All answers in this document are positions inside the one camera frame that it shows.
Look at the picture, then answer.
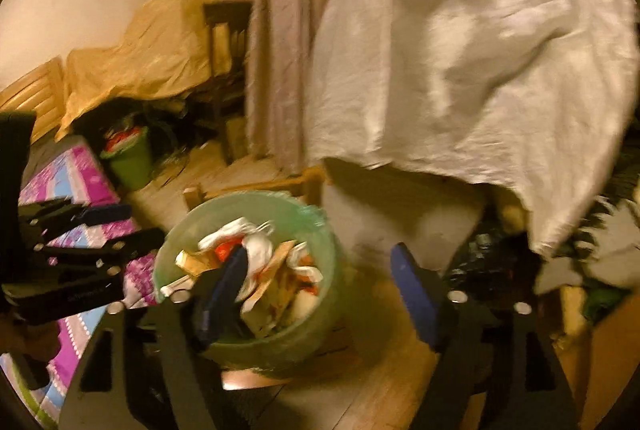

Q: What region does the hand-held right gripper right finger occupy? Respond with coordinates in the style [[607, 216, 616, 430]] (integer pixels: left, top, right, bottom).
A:
[[390, 242, 583, 430]]

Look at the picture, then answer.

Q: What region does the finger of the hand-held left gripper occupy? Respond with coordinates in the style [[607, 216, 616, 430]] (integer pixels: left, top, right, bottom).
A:
[[42, 227, 166, 281], [17, 202, 133, 238]]

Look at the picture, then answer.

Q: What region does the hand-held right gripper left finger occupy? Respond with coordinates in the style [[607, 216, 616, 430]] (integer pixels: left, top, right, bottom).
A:
[[57, 246, 249, 430]]

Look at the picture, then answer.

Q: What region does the red pack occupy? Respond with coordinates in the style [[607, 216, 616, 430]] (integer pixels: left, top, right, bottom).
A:
[[214, 240, 243, 261]]

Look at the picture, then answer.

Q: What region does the small tan box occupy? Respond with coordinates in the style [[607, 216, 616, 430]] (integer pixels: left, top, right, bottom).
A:
[[175, 250, 213, 281]]

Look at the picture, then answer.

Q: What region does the orange white paper bag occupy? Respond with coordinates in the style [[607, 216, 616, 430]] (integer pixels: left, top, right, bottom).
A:
[[292, 252, 326, 298]]

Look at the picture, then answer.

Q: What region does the trash bin with green bag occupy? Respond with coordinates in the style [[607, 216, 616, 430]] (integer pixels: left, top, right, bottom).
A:
[[152, 191, 343, 378]]

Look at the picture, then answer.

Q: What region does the striped floral blanket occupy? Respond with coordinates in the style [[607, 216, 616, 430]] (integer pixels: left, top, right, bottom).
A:
[[0, 145, 161, 428]]

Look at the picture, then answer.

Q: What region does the green bucket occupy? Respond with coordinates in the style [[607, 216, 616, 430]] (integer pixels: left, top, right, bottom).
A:
[[100, 126, 153, 191]]

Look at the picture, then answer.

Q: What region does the grey bed sheet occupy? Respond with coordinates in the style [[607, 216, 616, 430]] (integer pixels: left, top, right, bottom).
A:
[[20, 135, 86, 191]]

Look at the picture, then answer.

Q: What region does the red packet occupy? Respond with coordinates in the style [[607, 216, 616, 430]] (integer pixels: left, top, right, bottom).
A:
[[105, 130, 136, 151]]

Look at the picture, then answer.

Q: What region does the black plastic bag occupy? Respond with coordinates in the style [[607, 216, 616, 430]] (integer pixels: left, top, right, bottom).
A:
[[442, 220, 546, 295]]

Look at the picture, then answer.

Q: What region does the white cabinet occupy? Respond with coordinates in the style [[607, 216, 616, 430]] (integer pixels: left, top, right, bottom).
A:
[[320, 157, 488, 275]]

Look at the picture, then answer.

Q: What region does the light wooden chair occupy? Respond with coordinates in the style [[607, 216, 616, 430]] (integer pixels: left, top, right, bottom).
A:
[[182, 167, 326, 211]]

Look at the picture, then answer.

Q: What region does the wooden headboard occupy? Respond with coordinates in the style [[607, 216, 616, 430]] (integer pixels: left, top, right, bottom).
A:
[[0, 57, 68, 145]]

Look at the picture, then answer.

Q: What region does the cardboard box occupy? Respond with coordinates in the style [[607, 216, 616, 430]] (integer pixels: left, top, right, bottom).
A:
[[225, 117, 248, 161]]

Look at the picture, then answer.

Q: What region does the yellow cloth covered furniture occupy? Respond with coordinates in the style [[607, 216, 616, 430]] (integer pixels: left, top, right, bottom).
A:
[[55, 0, 221, 141]]

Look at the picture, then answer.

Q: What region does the dark wooden chair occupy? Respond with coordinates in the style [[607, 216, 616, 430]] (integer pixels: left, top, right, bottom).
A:
[[192, 0, 253, 161]]

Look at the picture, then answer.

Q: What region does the patterned curtain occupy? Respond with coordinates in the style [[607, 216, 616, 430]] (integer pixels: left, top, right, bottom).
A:
[[182, 0, 421, 173]]

